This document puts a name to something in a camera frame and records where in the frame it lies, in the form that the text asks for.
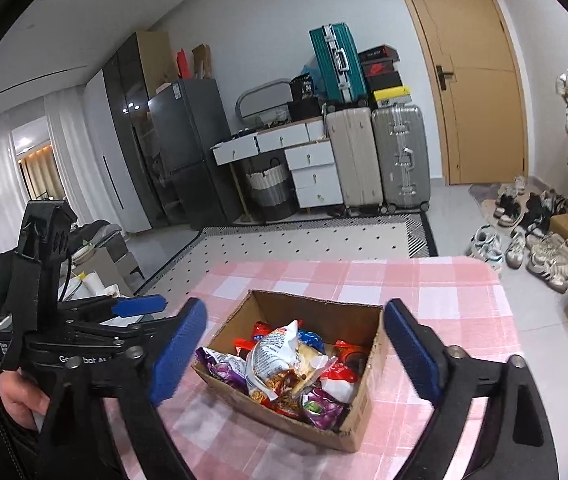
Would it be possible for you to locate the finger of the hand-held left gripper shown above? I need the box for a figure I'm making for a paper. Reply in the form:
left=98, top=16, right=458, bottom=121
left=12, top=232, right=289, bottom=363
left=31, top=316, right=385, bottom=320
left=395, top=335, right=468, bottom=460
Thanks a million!
left=68, top=315, right=185, bottom=347
left=61, top=295, right=167, bottom=322

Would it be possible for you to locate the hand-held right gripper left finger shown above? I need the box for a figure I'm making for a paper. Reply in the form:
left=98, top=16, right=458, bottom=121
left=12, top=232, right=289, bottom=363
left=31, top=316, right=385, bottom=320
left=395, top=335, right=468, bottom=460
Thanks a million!
left=38, top=297, right=209, bottom=480

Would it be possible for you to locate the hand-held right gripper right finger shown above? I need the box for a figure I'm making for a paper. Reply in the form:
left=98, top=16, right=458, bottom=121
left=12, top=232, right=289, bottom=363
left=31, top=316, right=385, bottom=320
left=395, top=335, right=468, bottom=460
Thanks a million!
left=383, top=298, right=560, bottom=480

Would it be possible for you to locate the purple snack packet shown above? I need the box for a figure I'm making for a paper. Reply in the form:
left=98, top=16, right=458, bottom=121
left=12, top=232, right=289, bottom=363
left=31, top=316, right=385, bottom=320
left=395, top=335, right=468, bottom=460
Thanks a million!
left=196, top=346, right=249, bottom=392

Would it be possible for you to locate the white red snack packet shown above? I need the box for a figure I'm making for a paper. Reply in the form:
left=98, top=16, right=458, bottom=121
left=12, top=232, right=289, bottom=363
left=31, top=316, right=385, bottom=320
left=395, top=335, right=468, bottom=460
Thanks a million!
left=320, top=359, right=362, bottom=403

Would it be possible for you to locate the red chips bag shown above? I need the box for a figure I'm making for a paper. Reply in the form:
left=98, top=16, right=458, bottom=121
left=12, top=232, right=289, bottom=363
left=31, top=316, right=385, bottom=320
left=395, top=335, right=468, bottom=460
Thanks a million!
left=234, top=321, right=285, bottom=357

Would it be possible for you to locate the white noodle snack bag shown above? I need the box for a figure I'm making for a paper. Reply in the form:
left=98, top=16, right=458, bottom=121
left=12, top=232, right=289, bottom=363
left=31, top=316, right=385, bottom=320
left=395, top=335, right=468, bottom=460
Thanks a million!
left=245, top=320, right=305, bottom=403

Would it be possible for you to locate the blue cookie packet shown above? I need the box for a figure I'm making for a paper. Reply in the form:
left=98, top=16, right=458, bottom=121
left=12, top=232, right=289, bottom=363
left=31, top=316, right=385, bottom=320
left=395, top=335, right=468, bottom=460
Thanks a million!
left=298, top=329, right=325, bottom=355

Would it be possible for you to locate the brown cardboard box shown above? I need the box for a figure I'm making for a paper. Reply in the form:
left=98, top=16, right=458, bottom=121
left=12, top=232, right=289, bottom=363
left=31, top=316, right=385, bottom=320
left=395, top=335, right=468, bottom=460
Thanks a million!
left=191, top=289, right=385, bottom=453

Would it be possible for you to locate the red black snack packet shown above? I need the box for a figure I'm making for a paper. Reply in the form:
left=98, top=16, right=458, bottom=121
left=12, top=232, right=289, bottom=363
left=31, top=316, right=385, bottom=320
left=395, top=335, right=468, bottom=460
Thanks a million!
left=264, top=395, right=305, bottom=418

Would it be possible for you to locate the person's left hand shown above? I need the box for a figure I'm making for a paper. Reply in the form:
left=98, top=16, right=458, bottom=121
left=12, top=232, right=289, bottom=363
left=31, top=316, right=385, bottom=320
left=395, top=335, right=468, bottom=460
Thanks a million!
left=0, top=369, right=52, bottom=428

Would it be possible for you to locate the grey lidded bin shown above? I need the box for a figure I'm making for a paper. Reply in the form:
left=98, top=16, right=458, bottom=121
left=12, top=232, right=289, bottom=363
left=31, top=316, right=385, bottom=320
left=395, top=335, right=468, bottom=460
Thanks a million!
left=71, top=220, right=145, bottom=296

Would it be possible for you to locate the pink checked tablecloth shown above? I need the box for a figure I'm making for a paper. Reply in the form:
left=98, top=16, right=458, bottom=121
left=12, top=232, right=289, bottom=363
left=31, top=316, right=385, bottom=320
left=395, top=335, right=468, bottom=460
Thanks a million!
left=128, top=255, right=525, bottom=480

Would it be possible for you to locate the white wardrobe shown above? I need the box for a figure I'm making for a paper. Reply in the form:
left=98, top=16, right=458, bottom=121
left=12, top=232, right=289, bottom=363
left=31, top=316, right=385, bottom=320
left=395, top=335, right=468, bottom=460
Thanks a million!
left=84, top=69, right=153, bottom=235

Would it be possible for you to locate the dotted rug with striped border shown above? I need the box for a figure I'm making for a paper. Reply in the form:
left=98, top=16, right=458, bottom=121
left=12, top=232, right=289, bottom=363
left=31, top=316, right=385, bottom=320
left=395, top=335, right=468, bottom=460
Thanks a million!
left=136, top=210, right=440, bottom=296

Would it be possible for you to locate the pile of scattered shoes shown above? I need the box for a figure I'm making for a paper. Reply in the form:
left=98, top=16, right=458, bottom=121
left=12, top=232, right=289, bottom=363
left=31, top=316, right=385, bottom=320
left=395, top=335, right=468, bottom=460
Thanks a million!
left=466, top=175, right=568, bottom=295

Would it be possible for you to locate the grey door mat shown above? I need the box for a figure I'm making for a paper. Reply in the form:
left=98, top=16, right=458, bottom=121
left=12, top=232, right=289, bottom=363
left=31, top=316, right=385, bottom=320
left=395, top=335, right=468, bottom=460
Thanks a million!
left=469, top=182, right=530, bottom=231

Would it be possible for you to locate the grey white laundry basket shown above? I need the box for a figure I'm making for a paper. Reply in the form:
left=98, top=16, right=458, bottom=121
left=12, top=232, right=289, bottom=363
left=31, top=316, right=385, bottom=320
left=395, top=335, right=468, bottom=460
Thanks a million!
left=241, top=156, right=297, bottom=222

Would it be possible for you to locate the grey refrigerator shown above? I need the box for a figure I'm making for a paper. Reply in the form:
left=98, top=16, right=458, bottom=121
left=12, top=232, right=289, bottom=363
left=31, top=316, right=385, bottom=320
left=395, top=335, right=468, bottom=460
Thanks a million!
left=146, top=77, right=245, bottom=231

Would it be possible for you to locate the dark glass cabinet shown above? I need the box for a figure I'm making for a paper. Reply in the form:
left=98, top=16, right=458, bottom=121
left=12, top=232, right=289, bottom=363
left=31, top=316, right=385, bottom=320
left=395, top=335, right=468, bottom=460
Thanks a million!
left=102, top=32, right=175, bottom=231

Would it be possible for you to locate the silver suitcase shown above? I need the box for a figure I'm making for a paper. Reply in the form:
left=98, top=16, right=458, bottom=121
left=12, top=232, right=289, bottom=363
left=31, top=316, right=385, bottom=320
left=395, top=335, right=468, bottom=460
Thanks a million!
left=371, top=104, right=432, bottom=213

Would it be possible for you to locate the white drawer desk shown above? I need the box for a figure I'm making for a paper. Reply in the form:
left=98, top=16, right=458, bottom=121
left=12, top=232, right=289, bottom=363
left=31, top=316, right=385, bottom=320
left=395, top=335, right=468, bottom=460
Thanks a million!
left=212, top=117, right=345, bottom=211

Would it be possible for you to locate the beige suitcase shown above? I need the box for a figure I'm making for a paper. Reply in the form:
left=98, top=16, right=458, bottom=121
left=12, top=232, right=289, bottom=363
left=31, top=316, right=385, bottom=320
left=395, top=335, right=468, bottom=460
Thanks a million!
left=324, top=106, right=385, bottom=217

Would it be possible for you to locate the red paper bag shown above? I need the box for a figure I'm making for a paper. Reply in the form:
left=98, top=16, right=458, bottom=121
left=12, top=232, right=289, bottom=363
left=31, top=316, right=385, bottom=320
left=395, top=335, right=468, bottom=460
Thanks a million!
left=176, top=49, right=195, bottom=81

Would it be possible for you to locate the large flat cardboard box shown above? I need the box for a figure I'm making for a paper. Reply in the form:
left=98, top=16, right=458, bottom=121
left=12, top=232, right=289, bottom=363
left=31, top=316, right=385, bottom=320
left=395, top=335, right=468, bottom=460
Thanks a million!
left=136, top=30, right=179, bottom=98

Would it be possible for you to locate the wooden door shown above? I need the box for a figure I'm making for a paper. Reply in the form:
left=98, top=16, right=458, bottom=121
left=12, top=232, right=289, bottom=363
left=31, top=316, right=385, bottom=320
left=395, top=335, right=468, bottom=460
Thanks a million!
left=386, top=0, right=530, bottom=186

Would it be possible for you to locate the brown paper bag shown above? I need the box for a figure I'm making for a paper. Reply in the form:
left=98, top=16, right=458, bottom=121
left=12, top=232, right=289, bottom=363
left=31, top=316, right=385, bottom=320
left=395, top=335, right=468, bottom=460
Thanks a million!
left=191, top=44, right=213, bottom=80

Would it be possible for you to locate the yellow black shoe box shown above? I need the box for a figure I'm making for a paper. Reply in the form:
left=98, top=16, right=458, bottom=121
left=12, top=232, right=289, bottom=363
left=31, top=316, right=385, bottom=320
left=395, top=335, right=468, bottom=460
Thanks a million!
left=369, top=87, right=412, bottom=108

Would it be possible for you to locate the black storage box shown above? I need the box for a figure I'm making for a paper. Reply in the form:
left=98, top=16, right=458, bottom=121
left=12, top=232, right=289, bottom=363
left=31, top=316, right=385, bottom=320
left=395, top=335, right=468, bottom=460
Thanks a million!
left=286, top=99, right=327, bottom=123

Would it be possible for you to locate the black gift bag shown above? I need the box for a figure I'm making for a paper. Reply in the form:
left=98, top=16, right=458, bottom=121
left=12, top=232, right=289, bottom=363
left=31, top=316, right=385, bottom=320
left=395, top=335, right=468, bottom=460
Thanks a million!
left=290, top=74, right=319, bottom=103

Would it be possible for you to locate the red black shoe box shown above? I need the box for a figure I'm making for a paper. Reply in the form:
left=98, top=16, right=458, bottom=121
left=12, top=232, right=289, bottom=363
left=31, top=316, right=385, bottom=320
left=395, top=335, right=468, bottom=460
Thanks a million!
left=361, top=59, right=397, bottom=78

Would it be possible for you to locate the teal suitcase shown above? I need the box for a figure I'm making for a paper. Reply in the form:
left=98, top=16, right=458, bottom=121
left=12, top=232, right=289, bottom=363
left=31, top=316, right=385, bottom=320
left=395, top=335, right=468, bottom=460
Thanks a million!
left=309, top=22, right=369, bottom=106

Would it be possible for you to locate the arched grey frame mirror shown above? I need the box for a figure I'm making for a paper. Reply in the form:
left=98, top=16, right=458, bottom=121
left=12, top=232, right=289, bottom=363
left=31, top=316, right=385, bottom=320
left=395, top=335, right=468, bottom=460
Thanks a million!
left=235, top=79, right=293, bottom=123

